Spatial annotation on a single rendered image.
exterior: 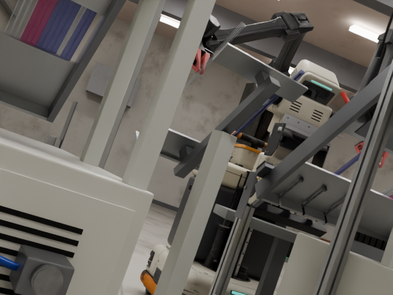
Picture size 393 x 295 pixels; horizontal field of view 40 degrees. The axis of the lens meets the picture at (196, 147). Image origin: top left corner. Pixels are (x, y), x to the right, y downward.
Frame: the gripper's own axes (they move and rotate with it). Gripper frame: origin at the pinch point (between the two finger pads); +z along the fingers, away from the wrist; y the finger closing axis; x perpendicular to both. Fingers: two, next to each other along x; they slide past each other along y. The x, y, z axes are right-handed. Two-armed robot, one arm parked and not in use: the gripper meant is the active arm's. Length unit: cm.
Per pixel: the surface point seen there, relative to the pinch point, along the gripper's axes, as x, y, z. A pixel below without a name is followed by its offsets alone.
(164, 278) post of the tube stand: 40, 8, 53
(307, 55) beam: 166, 420, -464
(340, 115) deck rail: -21.9, 33.9, 22.5
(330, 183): 3, 58, 23
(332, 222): 17, 73, 27
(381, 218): 6, 91, 25
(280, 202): 19, 48, 23
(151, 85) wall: 471, 372, -667
